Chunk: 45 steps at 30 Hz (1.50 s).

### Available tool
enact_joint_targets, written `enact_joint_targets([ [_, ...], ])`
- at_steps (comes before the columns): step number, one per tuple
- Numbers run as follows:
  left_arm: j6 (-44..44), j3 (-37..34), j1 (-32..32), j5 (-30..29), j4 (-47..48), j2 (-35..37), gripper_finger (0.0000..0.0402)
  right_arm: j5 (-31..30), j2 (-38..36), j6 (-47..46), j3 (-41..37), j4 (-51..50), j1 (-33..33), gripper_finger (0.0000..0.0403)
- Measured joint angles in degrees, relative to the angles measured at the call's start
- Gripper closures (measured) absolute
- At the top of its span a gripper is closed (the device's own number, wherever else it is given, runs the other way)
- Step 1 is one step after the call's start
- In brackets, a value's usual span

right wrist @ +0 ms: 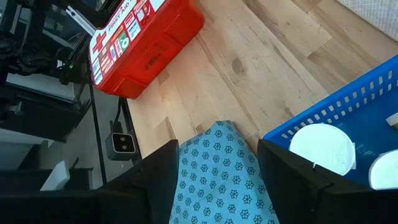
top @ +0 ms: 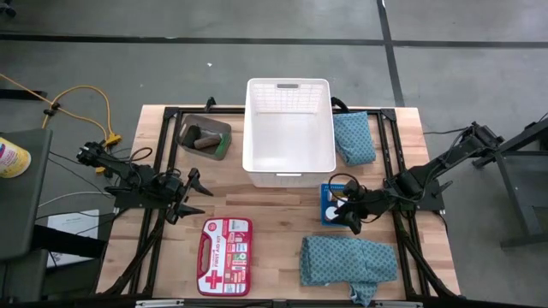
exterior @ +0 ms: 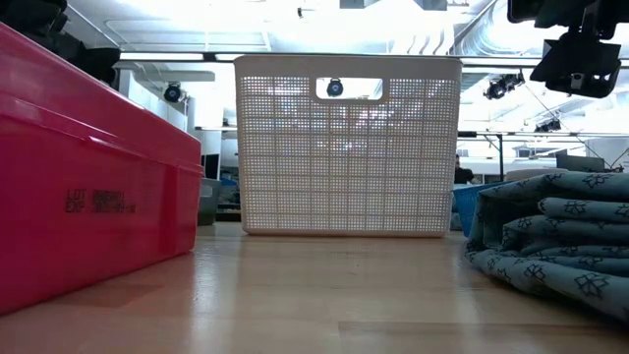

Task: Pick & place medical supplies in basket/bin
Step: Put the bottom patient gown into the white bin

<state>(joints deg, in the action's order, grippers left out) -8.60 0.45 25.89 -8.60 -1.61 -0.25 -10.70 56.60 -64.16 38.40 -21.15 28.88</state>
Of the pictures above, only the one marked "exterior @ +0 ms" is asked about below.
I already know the blue patterned hospital gown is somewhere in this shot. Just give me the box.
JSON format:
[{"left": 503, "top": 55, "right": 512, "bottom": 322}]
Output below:
[{"left": 464, "top": 171, "right": 629, "bottom": 324}]

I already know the small blue plastic basket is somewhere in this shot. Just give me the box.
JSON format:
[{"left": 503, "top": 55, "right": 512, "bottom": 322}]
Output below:
[{"left": 451, "top": 180, "right": 512, "bottom": 238}]

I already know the white perforated plastic basket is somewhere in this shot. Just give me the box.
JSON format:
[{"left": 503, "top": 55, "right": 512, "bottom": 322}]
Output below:
[{"left": 233, "top": 53, "right": 464, "bottom": 239}]

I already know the grey plastic bin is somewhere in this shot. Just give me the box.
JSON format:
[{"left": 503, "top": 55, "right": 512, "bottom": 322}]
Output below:
[{"left": 198, "top": 177, "right": 222, "bottom": 226}]

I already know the black track spotlight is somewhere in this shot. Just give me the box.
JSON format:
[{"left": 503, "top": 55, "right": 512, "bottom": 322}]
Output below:
[
  {"left": 484, "top": 72, "right": 526, "bottom": 101},
  {"left": 534, "top": 117, "right": 562, "bottom": 134}
]

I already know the dark background monitor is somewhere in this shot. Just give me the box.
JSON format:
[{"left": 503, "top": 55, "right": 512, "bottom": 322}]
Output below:
[{"left": 556, "top": 154, "right": 606, "bottom": 173}]

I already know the background table black leg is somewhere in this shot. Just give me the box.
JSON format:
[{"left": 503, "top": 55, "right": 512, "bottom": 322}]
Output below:
[{"left": 456, "top": 130, "right": 507, "bottom": 183}]

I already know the person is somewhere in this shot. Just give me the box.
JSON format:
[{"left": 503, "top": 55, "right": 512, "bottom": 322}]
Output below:
[{"left": 454, "top": 154, "right": 476, "bottom": 186}]

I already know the red first aid kit case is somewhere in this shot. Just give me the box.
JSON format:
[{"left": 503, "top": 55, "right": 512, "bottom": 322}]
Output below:
[{"left": 0, "top": 22, "right": 205, "bottom": 316}]

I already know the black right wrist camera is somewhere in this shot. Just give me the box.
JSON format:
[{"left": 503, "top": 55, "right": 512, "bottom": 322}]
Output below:
[{"left": 529, "top": 31, "right": 623, "bottom": 99}]

